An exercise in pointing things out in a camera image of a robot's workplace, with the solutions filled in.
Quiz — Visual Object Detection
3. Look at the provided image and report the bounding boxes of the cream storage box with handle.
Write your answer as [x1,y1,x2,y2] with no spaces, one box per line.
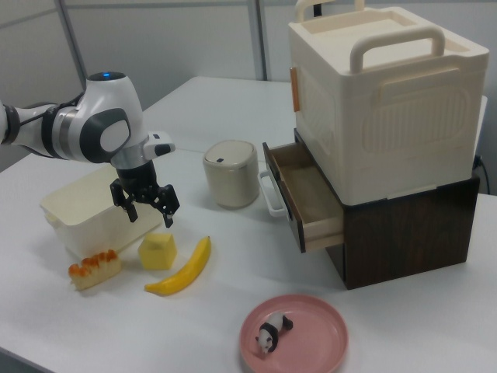
[287,0,489,205]

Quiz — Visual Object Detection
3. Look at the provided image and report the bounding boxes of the wooden drawer with white handle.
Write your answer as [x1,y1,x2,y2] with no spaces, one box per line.
[258,141,346,254]

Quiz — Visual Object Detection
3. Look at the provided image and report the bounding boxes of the salmon sushi toy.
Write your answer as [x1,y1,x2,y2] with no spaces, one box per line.
[68,249,122,291]

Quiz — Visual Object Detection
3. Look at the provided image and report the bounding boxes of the small panda figurine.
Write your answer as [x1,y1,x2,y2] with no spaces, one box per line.
[255,312,294,357]

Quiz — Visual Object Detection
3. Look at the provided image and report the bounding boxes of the black cable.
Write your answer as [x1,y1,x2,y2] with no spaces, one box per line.
[474,154,491,195]

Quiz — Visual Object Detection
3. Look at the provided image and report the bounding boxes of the pink round plate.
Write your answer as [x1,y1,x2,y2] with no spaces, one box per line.
[238,294,349,373]

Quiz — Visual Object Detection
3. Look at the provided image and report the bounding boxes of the cream open plastic box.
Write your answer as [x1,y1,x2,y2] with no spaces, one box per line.
[40,166,164,260]

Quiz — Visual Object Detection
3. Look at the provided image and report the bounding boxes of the yellow cube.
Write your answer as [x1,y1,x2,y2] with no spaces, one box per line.
[137,232,178,271]

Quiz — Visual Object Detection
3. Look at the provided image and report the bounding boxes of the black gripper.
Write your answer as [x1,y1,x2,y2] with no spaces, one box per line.
[109,161,182,229]

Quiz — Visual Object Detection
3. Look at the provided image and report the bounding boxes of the yellow banana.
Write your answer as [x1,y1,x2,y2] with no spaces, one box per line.
[144,235,213,298]

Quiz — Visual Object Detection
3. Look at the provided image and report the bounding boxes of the cream lidded trash can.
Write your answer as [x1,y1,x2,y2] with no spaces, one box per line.
[202,139,260,210]

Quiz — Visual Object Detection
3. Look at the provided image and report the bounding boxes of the dark wooden cabinet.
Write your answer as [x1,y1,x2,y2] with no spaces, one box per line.
[294,127,481,291]

